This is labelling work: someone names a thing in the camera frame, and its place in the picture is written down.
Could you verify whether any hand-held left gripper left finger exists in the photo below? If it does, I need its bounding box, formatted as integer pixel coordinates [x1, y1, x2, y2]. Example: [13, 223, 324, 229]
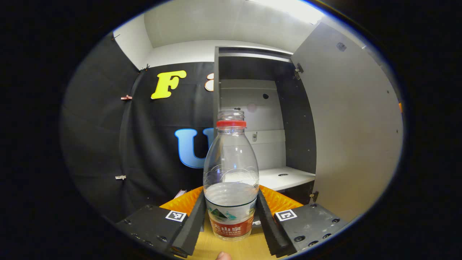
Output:
[115, 186, 207, 258]

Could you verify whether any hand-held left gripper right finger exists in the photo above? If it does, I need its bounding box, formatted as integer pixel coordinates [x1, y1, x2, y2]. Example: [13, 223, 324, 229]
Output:
[256, 185, 349, 258]

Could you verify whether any clear plastic water bottle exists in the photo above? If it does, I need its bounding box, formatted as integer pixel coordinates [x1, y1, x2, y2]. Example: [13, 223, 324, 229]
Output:
[203, 109, 260, 241]

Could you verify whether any beige cabinet door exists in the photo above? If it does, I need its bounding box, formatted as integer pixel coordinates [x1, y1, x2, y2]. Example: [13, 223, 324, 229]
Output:
[291, 22, 404, 222]

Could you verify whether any dark grey cabinet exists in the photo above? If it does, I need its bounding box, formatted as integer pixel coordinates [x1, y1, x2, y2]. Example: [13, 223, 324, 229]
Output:
[213, 46, 319, 205]

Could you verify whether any black backdrop cloth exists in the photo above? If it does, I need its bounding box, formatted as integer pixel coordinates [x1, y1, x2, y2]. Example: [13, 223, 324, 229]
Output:
[61, 32, 217, 222]

